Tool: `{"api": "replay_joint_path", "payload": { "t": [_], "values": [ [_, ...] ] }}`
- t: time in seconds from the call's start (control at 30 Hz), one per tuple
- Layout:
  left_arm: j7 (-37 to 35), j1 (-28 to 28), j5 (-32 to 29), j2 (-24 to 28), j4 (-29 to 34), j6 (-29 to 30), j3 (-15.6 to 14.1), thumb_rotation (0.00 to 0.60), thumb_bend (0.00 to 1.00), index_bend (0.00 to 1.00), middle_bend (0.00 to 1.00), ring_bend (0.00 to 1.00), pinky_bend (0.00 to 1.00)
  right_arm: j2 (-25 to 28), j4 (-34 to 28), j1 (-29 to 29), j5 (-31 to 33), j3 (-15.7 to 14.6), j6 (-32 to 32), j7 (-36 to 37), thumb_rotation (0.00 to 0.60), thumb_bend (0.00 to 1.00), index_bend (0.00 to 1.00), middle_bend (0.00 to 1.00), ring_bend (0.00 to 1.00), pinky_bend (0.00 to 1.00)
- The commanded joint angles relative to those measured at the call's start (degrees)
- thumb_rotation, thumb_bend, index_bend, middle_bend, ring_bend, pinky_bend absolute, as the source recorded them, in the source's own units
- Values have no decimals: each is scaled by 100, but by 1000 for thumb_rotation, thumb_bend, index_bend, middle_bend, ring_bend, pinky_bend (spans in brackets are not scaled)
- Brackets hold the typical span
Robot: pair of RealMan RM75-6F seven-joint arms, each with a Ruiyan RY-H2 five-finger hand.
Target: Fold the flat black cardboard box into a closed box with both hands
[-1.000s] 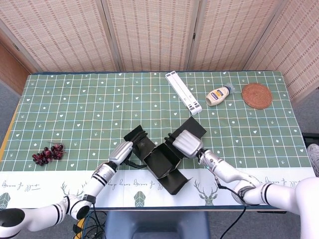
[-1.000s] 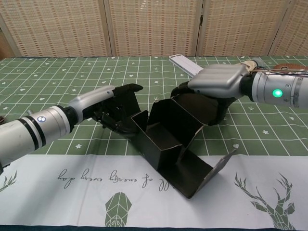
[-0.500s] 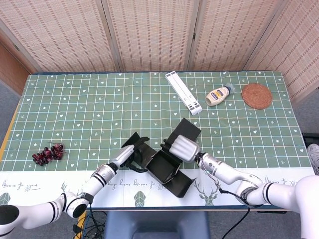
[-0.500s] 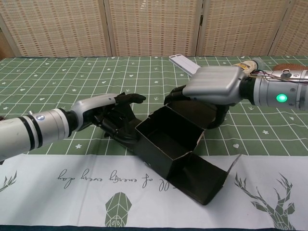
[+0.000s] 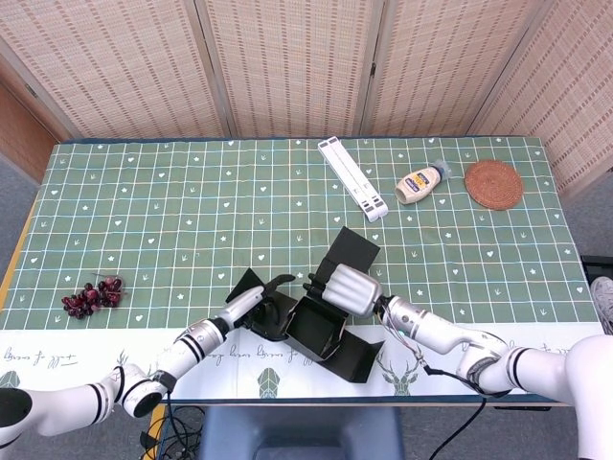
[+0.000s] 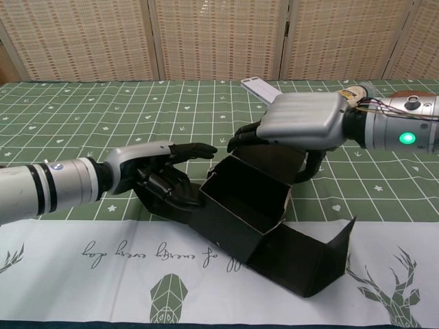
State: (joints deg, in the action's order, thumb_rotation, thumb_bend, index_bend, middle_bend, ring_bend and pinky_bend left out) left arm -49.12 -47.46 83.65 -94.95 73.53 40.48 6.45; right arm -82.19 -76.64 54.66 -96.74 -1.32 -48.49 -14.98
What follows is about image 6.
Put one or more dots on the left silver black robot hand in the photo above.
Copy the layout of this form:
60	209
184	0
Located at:
137	154

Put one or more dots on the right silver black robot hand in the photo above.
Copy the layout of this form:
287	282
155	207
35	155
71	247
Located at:
302	118

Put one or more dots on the black cardboard box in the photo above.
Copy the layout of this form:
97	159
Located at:
233	233

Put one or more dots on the white folding stand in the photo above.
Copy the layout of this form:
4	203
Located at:
260	89

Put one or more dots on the cream mayonnaise squeeze bottle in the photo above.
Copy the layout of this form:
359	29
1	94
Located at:
360	92

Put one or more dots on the green checked deer tablecloth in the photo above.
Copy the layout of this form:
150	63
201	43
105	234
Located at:
103	240

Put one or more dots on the woven bamboo screen panel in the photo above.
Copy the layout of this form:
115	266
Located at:
343	34
219	34
422	34
85	34

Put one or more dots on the round brown woven coaster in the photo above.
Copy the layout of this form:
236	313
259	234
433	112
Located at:
411	93

